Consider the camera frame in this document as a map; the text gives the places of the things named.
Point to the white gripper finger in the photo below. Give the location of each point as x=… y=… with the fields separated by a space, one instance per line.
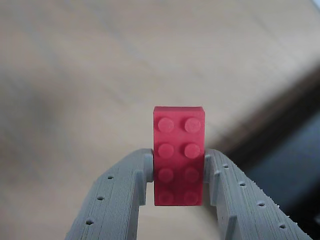
x=112 y=200
x=245 y=207

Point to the red lego block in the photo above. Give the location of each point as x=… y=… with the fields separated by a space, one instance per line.
x=178 y=160

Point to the black rectangular bin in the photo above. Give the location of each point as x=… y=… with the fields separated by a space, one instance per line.
x=295 y=140

